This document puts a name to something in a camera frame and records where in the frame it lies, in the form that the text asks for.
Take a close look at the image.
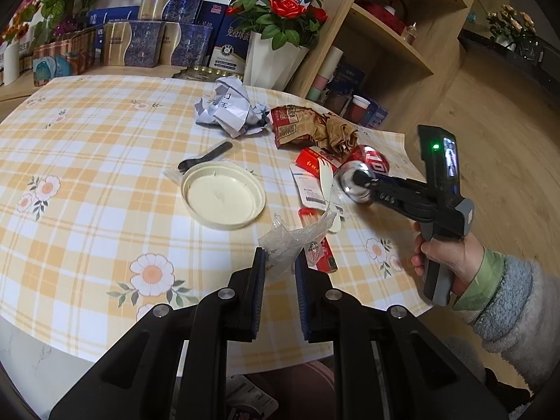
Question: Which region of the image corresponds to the crushed red soda can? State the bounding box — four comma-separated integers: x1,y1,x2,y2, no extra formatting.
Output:
334,144,390,204

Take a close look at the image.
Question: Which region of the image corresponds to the stack of paper cups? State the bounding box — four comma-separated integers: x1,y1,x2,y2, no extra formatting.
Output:
306,45,344,103

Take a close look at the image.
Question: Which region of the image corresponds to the long red wrapper packet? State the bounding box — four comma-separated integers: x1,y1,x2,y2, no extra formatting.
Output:
298,208,338,274

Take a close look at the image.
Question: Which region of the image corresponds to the white printed paper packet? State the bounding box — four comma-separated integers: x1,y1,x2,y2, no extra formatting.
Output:
289,164,345,219

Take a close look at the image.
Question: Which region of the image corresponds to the crumpled white paper ball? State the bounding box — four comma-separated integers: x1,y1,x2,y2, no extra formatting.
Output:
195,76,272,139

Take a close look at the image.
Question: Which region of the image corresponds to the person's right hand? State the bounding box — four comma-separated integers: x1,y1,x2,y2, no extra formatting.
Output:
411,233,484,297

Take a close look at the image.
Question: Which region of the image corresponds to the red and white cup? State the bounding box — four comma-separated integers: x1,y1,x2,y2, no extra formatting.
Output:
345,95,370,124

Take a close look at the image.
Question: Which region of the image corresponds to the red teapot on shelf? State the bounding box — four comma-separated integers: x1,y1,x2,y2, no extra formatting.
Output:
358,0,408,35

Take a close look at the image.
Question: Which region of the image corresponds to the wooden shelf unit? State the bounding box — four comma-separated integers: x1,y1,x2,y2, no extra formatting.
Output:
287,0,475,135

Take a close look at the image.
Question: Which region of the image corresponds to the clear plastic wrapper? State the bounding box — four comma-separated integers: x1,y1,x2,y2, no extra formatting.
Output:
258,211,334,285

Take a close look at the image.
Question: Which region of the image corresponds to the brown round trash bin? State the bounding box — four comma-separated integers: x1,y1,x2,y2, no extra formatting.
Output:
226,357,336,419

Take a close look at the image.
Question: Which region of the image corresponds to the black plastic spoon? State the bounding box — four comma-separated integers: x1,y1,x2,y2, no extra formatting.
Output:
177,140,233,174

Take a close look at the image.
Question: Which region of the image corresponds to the red cigarette box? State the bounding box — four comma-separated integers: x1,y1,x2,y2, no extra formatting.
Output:
295,146,342,178

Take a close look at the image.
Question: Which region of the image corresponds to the white plastic fork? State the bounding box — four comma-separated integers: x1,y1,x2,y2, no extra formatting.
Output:
318,157,342,233

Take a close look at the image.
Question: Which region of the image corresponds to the crumpled brown snack bag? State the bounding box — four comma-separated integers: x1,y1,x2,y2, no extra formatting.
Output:
271,104,358,158

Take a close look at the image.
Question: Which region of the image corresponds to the red rose bouquet white vase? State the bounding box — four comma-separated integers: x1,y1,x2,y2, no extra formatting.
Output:
227,0,328,91

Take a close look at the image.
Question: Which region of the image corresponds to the cream round plastic lid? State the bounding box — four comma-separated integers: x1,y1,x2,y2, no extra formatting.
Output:
180,161,266,230

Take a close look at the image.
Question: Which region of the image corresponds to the orange plaid floral tablecloth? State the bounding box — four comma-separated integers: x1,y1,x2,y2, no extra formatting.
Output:
1,75,430,373

